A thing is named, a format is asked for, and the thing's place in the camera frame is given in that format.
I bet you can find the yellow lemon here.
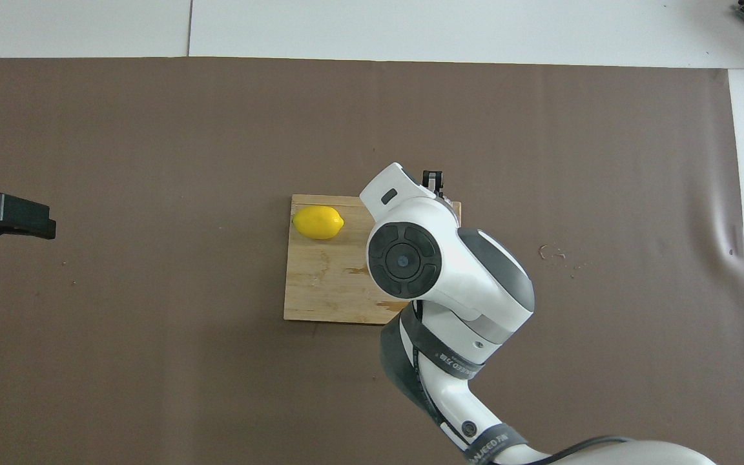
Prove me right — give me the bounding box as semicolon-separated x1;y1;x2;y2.
292;205;345;240

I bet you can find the brown paper table mat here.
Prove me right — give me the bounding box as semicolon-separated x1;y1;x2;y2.
0;57;744;465

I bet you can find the wooden cutting board, metal handle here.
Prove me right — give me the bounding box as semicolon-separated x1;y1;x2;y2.
284;194;462;326

